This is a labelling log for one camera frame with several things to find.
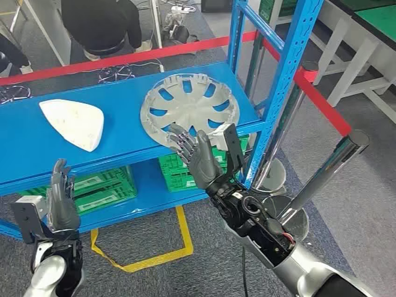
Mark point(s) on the chrome stanchion with red head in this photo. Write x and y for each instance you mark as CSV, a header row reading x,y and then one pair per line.
x,y
287,119

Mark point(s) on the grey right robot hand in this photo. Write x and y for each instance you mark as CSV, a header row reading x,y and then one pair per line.
x,y
201,164

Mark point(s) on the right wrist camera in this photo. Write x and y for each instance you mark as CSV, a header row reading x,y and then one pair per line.
x,y
233,145

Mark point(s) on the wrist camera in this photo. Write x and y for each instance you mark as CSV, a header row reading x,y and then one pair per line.
x,y
28,217
233,145

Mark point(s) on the white power strip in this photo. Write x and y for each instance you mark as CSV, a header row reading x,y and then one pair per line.
x,y
182,8

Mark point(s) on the chrome chair base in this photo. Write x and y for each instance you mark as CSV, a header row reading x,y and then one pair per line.
x,y
117,74
13,92

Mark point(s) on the dark stanchion post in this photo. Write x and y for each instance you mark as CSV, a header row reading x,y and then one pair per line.
x,y
252,69

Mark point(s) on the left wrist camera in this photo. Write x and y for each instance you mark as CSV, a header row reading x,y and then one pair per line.
x,y
28,217

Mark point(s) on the black microwave oven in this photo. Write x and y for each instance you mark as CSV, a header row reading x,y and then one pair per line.
x,y
216,5

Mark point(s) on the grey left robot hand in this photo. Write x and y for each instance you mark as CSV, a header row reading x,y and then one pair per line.
x,y
62,205

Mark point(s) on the seated person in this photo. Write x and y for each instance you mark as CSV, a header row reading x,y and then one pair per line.
x,y
99,20

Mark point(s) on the stacked green crates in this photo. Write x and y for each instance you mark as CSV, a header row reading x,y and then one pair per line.
x,y
269,8

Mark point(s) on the yellow floor tape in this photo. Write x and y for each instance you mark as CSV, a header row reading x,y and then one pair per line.
x,y
185,242

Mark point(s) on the green plastic crate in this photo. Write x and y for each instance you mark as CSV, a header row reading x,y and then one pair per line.
x,y
176,174
102,190

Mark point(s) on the crumpled patterned bag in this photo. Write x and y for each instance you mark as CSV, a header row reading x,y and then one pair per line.
x,y
171,20

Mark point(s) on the black round stool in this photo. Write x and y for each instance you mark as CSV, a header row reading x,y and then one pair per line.
x,y
108,50

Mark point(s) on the dark bag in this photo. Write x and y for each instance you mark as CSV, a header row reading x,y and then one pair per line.
x,y
181,33

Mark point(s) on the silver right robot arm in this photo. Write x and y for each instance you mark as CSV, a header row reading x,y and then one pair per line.
x,y
309,266

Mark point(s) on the chrome stanchion post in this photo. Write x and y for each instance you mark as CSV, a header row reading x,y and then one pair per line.
x,y
327,172

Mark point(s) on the blue metal shelf rack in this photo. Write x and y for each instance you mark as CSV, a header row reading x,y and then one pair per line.
x,y
124,119

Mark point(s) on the white plastic cover part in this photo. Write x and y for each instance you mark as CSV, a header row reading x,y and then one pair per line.
x,y
74,123

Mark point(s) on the silver wheel hubcap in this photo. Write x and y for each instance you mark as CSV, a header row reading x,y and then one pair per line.
x,y
191,102

